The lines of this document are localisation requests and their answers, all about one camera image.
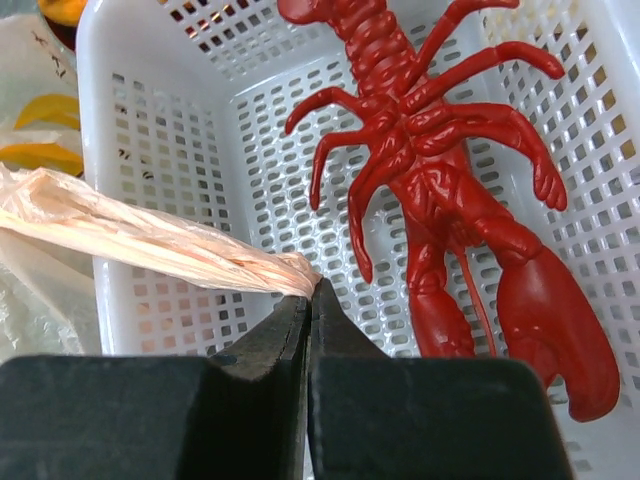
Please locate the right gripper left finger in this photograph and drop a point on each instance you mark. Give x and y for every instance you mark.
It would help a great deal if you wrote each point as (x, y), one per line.
(235, 415)

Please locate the orange flat bread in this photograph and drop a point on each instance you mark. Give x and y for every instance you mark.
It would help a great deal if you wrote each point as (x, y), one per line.
(63, 12)

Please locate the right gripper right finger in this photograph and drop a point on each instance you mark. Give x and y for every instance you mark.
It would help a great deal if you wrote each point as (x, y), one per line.
(372, 416)

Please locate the red toy lobster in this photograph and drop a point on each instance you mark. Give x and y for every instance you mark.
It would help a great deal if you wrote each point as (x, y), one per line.
(416, 140)

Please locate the orange plastic grocery bag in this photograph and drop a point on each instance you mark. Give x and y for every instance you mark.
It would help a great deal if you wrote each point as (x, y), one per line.
(119, 230)

